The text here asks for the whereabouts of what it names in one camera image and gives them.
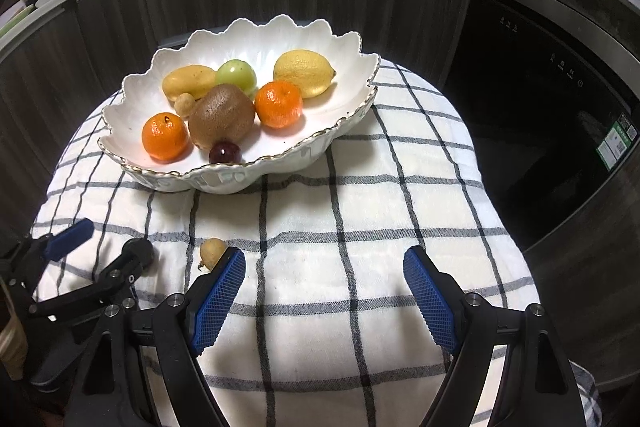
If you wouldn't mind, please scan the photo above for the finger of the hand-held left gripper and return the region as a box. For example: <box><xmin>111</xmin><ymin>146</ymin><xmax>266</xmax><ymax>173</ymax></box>
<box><xmin>0</xmin><ymin>218</ymin><xmax>95</xmax><ymax>289</ymax></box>
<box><xmin>29</xmin><ymin>237</ymin><xmax>156</xmax><ymax>324</ymax></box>

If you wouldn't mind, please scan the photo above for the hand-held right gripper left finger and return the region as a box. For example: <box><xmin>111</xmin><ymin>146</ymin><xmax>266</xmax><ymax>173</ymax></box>
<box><xmin>64</xmin><ymin>247</ymin><xmax>247</xmax><ymax>427</ymax></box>

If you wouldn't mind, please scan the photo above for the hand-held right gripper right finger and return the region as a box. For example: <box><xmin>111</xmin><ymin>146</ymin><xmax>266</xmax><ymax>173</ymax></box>
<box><xmin>403</xmin><ymin>246</ymin><xmax>586</xmax><ymax>427</ymax></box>

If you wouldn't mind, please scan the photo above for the small brown longan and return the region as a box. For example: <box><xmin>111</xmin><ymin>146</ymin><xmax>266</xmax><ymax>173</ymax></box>
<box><xmin>199</xmin><ymin>237</ymin><xmax>229</xmax><ymax>273</ymax></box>
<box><xmin>173</xmin><ymin>92</ymin><xmax>196</xmax><ymax>119</ymax></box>

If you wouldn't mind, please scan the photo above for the orange tangerine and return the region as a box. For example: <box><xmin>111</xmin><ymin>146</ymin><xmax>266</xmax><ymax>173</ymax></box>
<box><xmin>255</xmin><ymin>80</ymin><xmax>305</xmax><ymax>130</ymax></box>
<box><xmin>141</xmin><ymin>112</ymin><xmax>191</xmax><ymax>162</ymax></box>

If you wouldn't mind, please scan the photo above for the dark red grape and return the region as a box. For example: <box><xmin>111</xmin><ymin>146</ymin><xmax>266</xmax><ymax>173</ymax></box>
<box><xmin>208</xmin><ymin>140</ymin><xmax>243</xmax><ymax>166</ymax></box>

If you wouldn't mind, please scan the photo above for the brown kiwi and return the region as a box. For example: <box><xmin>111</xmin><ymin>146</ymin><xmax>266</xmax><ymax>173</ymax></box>
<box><xmin>188</xmin><ymin>83</ymin><xmax>256</xmax><ymax>152</ymax></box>

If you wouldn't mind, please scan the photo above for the yellow mango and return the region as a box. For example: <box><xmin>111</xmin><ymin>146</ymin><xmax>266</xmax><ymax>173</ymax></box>
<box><xmin>162</xmin><ymin>65</ymin><xmax>219</xmax><ymax>102</ymax></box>

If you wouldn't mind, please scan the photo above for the green round fruit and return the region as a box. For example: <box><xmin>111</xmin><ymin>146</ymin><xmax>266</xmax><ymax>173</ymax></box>
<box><xmin>216</xmin><ymin>60</ymin><xmax>258</xmax><ymax>100</ymax></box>

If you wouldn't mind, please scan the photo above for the white scalloped bowl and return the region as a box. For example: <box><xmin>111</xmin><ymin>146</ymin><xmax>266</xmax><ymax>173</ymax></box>
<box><xmin>97</xmin><ymin>16</ymin><xmax>382</xmax><ymax>194</ymax></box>

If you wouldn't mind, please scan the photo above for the yellow lemon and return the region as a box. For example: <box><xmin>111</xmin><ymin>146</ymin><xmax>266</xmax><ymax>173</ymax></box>
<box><xmin>273</xmin><ymin>49</ymin><xmax>337</xmax><ymax>99</ymax></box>

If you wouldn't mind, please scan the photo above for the white checked cloth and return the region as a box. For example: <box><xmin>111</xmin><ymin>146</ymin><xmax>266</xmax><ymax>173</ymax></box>
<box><xmin>30</xmin><ymin>59</ymin><xmax>601</xmax><ymax>427</ymax></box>

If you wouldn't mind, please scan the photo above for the black built-in appliance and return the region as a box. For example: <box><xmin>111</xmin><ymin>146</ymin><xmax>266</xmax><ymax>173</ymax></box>
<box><xmin>442</xmin><ymin>0</ymin><xmax>640</xmax><ymax>258</ymax></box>

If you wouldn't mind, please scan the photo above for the green label sticker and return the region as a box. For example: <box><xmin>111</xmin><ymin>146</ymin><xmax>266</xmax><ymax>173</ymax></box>
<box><xmin>595</xmin><ymin>112</ymin><xmax>637</xmax><ymax>174</ymax></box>

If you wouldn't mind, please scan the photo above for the grey drawer handle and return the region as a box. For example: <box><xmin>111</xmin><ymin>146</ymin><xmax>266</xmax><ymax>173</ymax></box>
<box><xmin>157</xmin><ymin>34</ymin><xmax>197</xmax><ymax>52</ymax></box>

